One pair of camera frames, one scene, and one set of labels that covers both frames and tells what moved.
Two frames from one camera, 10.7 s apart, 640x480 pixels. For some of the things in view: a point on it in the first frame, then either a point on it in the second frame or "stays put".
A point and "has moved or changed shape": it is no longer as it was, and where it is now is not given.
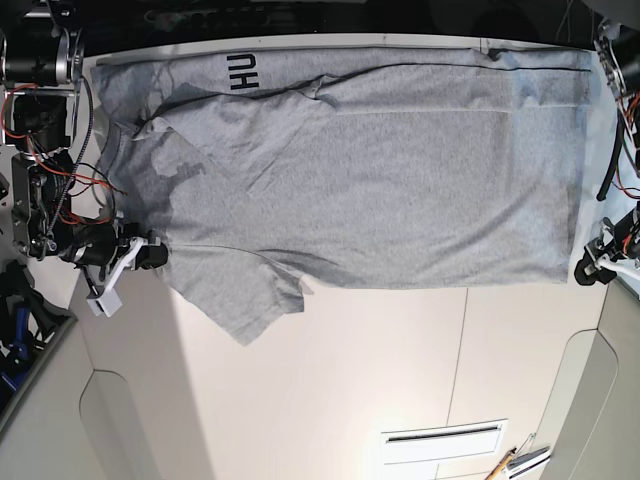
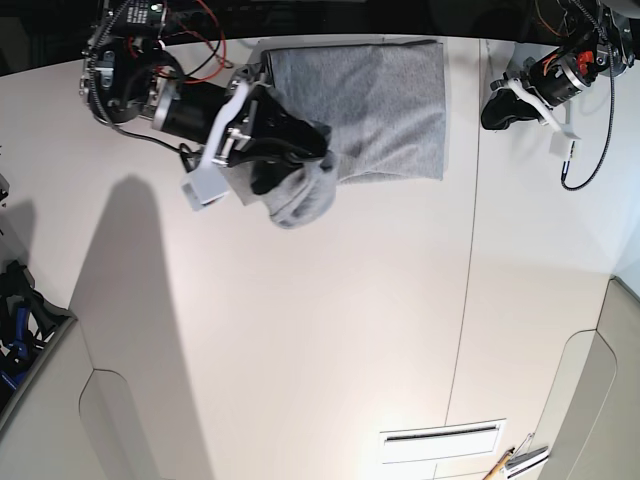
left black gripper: [99, 243] → [273, 138]
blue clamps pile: [28, 321] stays put
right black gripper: [626, 241] → [556, 78]
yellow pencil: [500, 466] stays put
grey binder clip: [524, 452] stays put
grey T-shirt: [260, 176] has moved or changed shape
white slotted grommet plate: [416, 444] stays put
